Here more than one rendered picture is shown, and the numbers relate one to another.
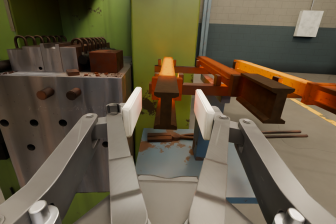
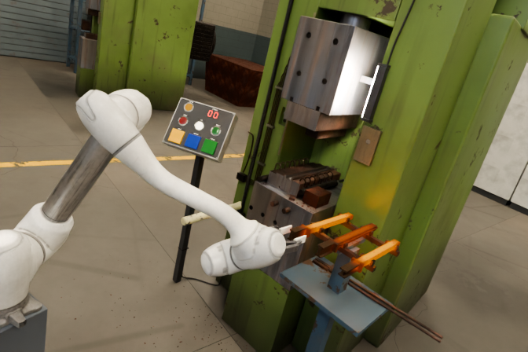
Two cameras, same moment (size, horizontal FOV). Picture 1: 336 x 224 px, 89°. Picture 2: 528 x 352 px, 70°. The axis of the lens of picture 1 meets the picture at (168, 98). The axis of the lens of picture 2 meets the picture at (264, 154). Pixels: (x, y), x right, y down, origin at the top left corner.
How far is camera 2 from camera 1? 132 cm
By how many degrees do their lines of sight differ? 40
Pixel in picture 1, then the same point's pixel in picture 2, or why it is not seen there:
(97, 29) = (338, 157)
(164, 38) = (364, 197)
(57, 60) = (288, 186)
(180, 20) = (379, 190)
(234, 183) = (332, 305)
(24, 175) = not seen: hidden behind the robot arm
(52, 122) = (270, 219)
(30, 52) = (278, 177)
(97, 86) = (298, 212)
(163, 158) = (311, 273)
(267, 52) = not seen: outside the picture
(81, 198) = (262, 276)
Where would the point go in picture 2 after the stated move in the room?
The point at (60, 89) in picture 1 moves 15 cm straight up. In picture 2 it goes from (281, 204) to (289, 177)
